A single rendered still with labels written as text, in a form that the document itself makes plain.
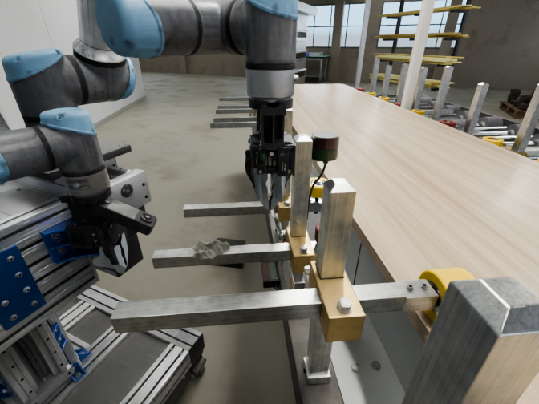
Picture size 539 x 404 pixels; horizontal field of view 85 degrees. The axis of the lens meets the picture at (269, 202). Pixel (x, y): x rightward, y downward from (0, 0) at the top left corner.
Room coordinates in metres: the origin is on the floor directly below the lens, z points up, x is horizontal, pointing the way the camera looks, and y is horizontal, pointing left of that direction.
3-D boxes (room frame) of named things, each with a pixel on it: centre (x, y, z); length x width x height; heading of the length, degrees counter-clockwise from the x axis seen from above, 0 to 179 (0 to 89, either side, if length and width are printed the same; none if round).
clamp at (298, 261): (0.58, -0.07, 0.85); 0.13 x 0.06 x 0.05; 5
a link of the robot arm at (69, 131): (0.52, 0.36, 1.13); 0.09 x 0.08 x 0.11; 139
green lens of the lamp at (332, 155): (0.61, -0.12, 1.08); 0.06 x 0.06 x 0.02
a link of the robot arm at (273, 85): (0.49, 0.00, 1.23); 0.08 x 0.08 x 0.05
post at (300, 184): (0.60, -0.07, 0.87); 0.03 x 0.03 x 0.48; 5
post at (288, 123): (0.85, -0.05, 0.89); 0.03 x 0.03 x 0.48; 5
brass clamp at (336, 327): (0.33, -0.10, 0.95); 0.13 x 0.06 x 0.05; 5
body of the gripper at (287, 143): (0.48, 0.00, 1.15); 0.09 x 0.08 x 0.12; 5
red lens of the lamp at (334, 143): (0.61, -0.12, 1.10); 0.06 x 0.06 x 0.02
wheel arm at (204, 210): (0.80, 0.05, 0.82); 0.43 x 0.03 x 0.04; 95
